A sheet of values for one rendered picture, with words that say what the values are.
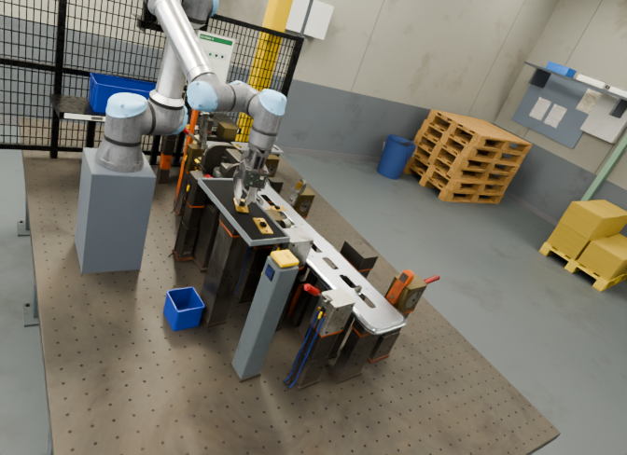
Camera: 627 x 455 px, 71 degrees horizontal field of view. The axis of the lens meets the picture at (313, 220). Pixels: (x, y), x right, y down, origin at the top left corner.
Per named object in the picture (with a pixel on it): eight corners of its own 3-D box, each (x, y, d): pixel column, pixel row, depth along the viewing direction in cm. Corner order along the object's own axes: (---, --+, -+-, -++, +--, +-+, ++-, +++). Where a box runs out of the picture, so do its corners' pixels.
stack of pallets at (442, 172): (454, 173, 723) (482, 118, 681) (500, 203, 658) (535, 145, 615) (397, 168, 644) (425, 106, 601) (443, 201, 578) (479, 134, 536)
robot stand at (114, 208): (81, 273, 155) (91, 173, 137) (74, 241, 169) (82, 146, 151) (140, 269, 167) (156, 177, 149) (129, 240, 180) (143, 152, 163)
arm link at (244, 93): (216, 76, 121) (243, 91, 116) (246, 79, 130) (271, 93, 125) (211, 103, 125) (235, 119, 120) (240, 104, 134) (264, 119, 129)
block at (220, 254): (227, 323, 157) (259, 218, 137) (206, 328, 152) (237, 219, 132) (215, 305, 163) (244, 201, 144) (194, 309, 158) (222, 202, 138)
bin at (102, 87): (160, 119, 216) (165, 94, 211) (93, 111, 198) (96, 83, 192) (152, 107, 227) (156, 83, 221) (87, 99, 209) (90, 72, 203)
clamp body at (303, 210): (298, 257, 212) (321, 195, 196) (278, 260, 204) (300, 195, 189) (290, 249, 216) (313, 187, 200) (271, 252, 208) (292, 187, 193)
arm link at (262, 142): (249, 123, 126) (276, 130, 129) (245, 138, 128) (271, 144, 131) (253, 132, 120) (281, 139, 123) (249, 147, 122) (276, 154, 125)
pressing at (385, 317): (415, 323, 144) (417, 319, 144) (369, 337, 130) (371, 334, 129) (229, 144, 230) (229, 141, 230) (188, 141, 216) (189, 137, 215)
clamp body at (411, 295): (394, 356, 172) (434, 284, 156) (369, 365, 163) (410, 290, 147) (379, 340, 177) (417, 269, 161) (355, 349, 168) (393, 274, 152)
